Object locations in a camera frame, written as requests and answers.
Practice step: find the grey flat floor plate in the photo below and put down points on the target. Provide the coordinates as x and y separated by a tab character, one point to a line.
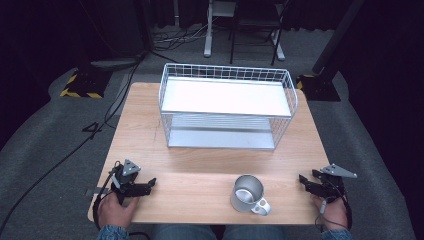
115	63

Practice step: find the black slanted stand pole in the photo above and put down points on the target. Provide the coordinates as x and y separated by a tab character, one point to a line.
336	36

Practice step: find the person's right hand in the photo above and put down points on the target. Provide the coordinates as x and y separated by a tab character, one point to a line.
331	214

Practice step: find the person's left hand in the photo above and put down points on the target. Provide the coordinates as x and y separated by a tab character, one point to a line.
115	210

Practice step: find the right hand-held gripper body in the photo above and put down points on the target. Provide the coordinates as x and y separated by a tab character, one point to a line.
335	183

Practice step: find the person's right leg in jeans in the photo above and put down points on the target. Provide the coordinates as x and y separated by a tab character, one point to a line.
256	233

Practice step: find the black folding chair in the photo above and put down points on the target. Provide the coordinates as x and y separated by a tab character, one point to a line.
256	23

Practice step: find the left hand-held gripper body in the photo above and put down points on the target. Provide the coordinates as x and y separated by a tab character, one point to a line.
126	178

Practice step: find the person's leg in jeans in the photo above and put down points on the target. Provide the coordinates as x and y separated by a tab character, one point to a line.
183	232
256	233

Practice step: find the person's left leg in jeans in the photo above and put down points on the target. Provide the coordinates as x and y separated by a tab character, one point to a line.
183	232

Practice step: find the black yellow striped base plate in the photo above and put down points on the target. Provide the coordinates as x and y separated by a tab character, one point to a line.
320	88
85	83

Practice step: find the silver metal cup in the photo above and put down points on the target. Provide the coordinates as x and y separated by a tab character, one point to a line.
247	195

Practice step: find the white desk leg frame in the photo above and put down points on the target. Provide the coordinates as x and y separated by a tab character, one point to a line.
209	30

